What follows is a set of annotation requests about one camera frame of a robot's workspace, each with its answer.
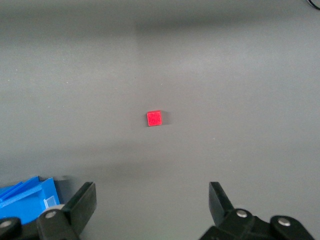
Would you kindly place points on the blue plastic bin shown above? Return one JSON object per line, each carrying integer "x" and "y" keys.
{"x": 25, "y": 202}

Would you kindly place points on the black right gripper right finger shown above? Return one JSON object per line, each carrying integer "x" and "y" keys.
{"x": 217, "y": 200}

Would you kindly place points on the red cube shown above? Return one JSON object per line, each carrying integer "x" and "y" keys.
{"x": 154, "y": 118}

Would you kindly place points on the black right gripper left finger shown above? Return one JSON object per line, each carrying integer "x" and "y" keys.
{"x": 82, "y": 200}

